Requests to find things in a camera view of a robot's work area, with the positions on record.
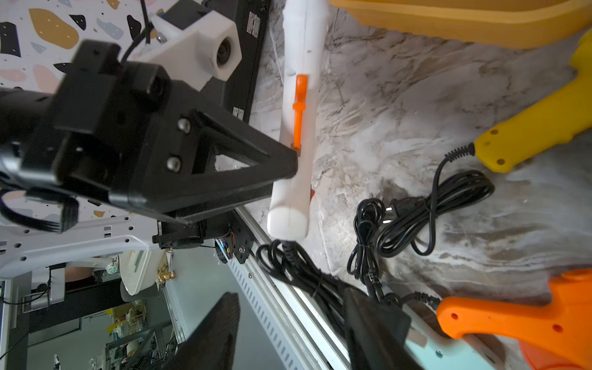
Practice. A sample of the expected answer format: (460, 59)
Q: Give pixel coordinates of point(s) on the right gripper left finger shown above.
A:
(212, 344)

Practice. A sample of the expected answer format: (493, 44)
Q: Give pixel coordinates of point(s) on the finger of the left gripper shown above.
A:
(234, 164)

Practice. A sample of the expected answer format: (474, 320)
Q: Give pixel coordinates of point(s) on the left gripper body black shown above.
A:
(119, 133)

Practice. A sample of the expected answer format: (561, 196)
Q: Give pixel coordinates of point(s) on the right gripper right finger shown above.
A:
(376, 334)

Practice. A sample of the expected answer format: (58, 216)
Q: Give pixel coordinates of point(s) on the white hot glue gun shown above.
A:
(305, 25)

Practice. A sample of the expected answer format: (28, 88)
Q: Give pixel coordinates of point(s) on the orange hot glue gun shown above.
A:
(553, 336)

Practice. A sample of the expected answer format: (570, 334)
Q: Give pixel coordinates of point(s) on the yellow hot glue gun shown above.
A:
(416, 98)

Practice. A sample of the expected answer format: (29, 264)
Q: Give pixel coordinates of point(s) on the yellow plastic storage box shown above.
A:
(507, 24)

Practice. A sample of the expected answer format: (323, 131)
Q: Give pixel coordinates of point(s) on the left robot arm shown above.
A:
(127, 135)

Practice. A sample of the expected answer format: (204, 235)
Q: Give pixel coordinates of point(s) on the mint green hot glue gun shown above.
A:
(433, 351)

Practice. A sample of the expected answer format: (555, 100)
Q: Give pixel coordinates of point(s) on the black flat box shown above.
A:
(236, 95)

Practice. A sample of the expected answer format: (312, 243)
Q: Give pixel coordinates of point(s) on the aluminium front rail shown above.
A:
(327, 347)

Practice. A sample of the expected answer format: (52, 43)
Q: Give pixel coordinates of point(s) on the white perforated cable tray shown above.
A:
(274, 317)

